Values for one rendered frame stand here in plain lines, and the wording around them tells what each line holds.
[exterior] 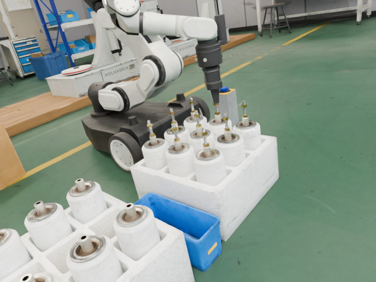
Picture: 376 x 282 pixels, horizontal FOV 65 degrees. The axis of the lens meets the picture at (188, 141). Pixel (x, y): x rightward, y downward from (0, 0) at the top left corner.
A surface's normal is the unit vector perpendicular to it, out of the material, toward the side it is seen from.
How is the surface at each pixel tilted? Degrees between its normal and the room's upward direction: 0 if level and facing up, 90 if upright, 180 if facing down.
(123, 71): 90
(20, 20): 90
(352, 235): 0
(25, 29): 90
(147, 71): 90
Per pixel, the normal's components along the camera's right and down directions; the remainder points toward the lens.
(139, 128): 0.41, -0.53
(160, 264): 0.73, 0.16
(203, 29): 0.08, 0.40
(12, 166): 0.90, 0.02
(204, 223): -0.64, 0.39
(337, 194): -0.18, -0.90
